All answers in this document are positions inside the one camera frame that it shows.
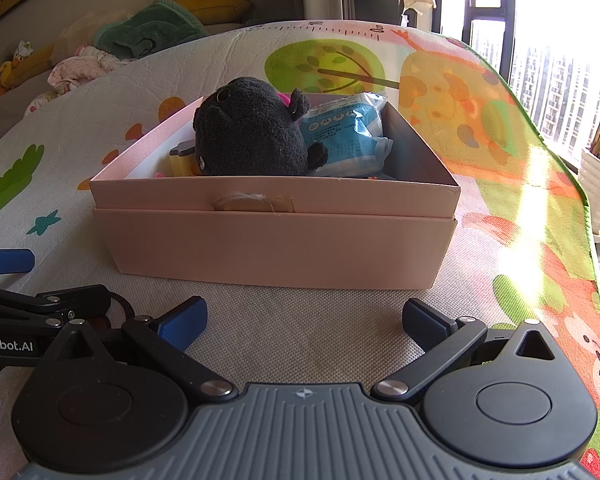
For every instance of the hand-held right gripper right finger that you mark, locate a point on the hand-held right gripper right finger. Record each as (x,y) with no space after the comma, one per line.
(422,322)

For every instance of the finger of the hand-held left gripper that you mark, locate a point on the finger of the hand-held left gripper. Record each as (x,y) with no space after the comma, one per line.
(55,302)
(7,261)

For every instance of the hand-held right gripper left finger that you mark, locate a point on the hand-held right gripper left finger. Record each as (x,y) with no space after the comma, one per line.
(185,322)

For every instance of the pink cardboard box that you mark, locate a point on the pink cardboard box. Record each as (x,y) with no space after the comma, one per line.
(280,240)

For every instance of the yellow toy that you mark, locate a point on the yellow toy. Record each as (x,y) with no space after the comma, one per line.
(182,162)

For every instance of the black plush toy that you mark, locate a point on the black plush toy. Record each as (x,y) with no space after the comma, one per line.
(255,130)

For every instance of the blue white tissue packet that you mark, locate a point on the blue white tissue packet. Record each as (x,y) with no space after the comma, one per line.
(350,130)

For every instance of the pink toy strainer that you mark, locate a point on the pink toy strainer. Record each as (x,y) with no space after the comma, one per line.
(283,98)

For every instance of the grey sofa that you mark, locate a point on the grey sofa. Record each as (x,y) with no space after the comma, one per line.
(0,122)

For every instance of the printed play mat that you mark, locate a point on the printed play mat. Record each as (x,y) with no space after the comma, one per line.
(505,185)

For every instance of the white pink soft toy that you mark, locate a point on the white pink soft toy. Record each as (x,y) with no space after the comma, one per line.
(42,104)

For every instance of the long yellow plush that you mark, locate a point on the long yellow plush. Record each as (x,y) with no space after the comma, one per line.
(27,67)

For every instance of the pink printed clothing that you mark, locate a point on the pink printed clothing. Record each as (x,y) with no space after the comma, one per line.
(80,67)

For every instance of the beige cushion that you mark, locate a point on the beige cushion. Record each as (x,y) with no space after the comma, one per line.
(77,35)

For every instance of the green blanket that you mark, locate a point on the green blanket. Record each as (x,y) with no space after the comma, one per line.
(145,30)

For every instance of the yellow pillow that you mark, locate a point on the yellow pillow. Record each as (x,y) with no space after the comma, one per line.
(215,7)

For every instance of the black window frame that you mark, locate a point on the black window frame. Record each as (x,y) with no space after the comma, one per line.
(506,35)

